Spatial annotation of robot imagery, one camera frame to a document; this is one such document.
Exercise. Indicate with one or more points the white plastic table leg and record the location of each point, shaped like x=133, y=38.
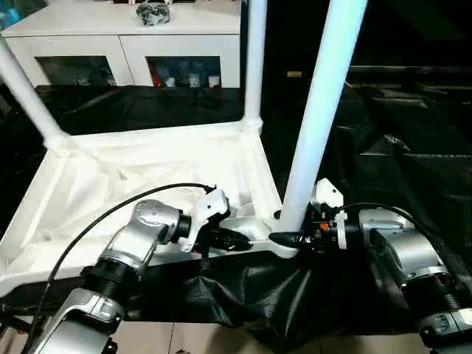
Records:
x=255, y=55
x=26, y=88
x=321, y=110

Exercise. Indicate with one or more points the white plastic table top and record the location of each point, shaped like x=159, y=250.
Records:
x=110, y=166

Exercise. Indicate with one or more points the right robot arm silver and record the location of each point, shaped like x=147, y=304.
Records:
x=413, y=250

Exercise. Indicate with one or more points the black work mat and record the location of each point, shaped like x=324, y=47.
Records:
x=405, y=155

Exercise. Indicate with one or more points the small white jar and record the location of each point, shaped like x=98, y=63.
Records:
x=194, y=80
x=170, y=82
x=212, y=81

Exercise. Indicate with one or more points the red package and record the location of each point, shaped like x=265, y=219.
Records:
x=155, y=75

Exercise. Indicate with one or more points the black cabinet with yellow label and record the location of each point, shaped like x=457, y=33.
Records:
x=284, y=37

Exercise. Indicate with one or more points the white cabinet with glass doors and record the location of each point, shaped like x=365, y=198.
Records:
x=110, y=44

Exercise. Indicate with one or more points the small cyan object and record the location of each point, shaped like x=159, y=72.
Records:
x=5, y=16

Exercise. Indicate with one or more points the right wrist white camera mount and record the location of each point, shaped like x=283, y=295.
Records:
x=328, y=191

